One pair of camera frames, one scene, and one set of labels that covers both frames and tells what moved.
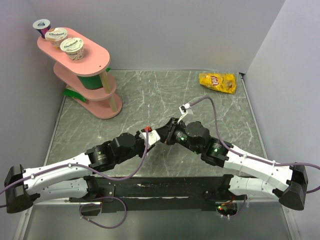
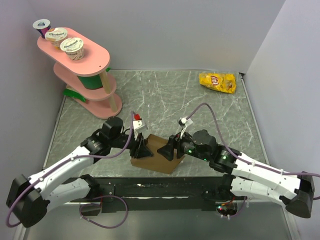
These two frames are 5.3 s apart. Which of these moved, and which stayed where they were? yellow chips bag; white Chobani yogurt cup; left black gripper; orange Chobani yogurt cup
Moved: left black gripper
Stayed: white Chobani yogurt cup; orange Chobani yogurt cup; yellow chips bag
